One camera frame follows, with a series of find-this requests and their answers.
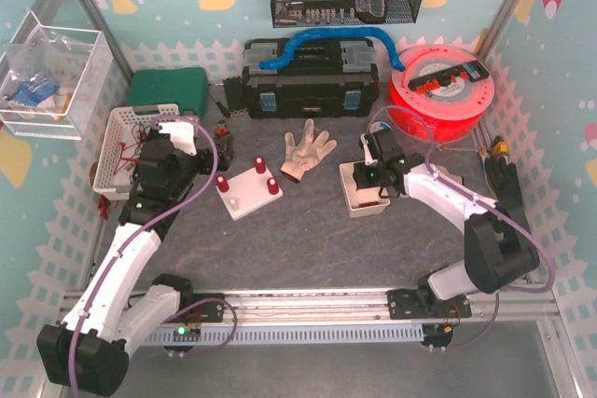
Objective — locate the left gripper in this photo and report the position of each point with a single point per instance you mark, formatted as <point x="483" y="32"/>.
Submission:
<point x="219" y="152"/>

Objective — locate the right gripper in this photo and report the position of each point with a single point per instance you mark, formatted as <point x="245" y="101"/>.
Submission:
<point x="366" y="177"/>

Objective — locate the large red spring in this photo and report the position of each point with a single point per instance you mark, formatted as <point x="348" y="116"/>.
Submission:
<point x="273" y="186"/>
<point x="260" y="165"/>
<point x="222" y="183"/>

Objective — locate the white peg board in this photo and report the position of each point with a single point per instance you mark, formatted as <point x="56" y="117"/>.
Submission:
<point x="247" y="193"/>

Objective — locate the white knit glove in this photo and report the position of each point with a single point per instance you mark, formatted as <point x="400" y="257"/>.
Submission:
<point x="307" y="153"/>
<point x="456" y="178"/>

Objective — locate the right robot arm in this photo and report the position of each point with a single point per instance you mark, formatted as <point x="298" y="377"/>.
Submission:
<point x="497" y="246"/>

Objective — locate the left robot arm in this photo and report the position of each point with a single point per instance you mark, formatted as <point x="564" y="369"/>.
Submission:
<point x="91" y="347"/>

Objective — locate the small red spring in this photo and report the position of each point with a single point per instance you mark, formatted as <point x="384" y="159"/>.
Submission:
<point x="368" y="204"/>

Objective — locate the white spring tray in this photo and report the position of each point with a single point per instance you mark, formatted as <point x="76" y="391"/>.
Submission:
<point x="360" y="202"/>

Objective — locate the black battery holder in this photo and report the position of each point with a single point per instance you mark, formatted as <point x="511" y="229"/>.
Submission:
<point x="134" y="171"/>

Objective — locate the white perforated basket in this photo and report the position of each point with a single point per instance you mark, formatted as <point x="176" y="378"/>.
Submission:
<point x="125" y="134"/>

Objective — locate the orange black pliers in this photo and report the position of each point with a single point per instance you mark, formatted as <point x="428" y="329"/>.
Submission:
<point x="224" y="137"/>

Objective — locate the black screwdriver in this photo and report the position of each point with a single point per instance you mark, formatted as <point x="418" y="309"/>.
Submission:
<point x="220" y="106"/>

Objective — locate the green plastic case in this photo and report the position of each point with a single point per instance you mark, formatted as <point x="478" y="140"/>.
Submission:
<point x="186" y="87"/>

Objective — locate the red filament spool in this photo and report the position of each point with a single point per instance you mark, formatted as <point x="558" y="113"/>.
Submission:
<point x="450" y="112"/>

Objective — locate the black tool box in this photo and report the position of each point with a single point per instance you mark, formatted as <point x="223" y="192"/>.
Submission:
<point x="326" y="78"/>

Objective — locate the black rubber glove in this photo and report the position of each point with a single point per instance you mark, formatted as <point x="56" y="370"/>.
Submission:
<point x="504" y="181"/>

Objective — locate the black power strip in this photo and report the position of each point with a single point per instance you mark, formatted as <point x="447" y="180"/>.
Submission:
<point x="472" y="71"/>

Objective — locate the clear acrylic box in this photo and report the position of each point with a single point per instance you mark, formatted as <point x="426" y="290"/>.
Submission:
<point x="78" y="59"/>

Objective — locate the blue white gloves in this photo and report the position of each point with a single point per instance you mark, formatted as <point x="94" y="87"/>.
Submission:
<point x="35" y="91"/>

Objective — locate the solder wire spool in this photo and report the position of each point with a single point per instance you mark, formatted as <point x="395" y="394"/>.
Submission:
<point x="379" y="125"/>

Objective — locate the grey slotted cable duct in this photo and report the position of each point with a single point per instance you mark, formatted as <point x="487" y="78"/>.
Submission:
<point x="212" y="336"/>

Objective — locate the aluminium rail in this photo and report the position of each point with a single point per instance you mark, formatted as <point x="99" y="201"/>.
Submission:
<point x="321" y="306"/>

